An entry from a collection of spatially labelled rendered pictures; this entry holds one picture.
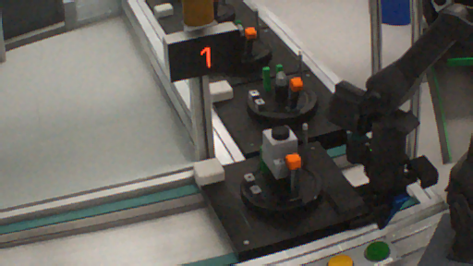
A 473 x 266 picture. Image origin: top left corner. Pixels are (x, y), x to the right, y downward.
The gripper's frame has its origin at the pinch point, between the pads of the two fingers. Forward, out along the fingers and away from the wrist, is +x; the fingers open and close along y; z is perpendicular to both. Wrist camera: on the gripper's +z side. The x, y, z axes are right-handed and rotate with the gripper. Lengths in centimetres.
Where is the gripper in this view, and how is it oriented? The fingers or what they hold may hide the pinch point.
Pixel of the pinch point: (382, 211)
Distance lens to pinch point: 114.4
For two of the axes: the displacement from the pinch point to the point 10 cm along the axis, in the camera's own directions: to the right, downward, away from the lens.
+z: -3.3, -5.0, 8.0
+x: 0.6, 8.4, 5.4
